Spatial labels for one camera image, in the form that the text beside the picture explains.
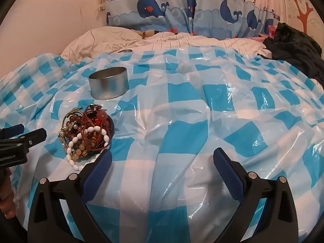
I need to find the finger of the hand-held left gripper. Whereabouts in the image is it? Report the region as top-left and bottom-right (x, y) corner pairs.
(0, 128), (47, 155)
(0, 124), (24, 138)

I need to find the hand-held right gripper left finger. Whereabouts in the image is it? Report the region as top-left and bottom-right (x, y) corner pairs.
(27, 150), (113, 243)

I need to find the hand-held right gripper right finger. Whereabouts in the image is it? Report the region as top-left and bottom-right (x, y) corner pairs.
(213, 147), (299, 243)

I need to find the pile of assorted bracelets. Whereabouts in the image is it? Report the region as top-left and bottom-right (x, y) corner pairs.
(58, 104), (115, 171)

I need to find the round metal tin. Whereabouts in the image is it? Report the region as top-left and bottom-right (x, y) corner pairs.
(88, 66), (129, 100)

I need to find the person's left hand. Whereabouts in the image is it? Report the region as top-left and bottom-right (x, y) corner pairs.
(0, 168), (16, 219)

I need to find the blue checkered plastic sheet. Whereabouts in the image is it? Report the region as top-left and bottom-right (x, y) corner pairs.
(0, 46), (324, 243)

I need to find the white striped quilt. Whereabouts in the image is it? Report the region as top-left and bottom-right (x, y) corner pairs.
(61, 27), (266, 64)

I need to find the black jacket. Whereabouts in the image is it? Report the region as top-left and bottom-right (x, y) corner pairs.
(258, 22), (324, 92)

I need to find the tan brown-banded object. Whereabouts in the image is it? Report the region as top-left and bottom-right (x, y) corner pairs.
(138, 30), (159, 39)

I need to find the pink cloth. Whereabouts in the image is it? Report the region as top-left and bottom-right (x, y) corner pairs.
(249, 25), (279, 42)

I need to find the whale print curtain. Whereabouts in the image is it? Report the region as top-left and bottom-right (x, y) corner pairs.
(105, 0), (286, 39)

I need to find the orange tree wall sticker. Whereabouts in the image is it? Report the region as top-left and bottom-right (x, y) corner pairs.
(291, 0), (314, 33)

